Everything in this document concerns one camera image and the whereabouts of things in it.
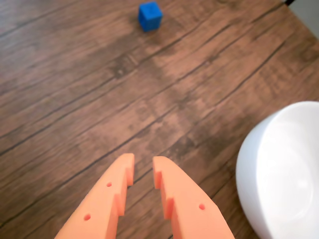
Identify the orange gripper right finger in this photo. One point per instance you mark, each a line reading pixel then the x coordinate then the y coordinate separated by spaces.
pixel 192 211

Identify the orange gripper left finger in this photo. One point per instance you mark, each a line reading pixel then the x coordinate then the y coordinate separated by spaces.
pixel 99 206

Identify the blue cube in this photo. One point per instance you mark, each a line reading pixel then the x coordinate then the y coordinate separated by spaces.
pixel 150 16

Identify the white bowl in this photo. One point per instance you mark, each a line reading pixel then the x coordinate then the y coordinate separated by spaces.
pixel 281 169

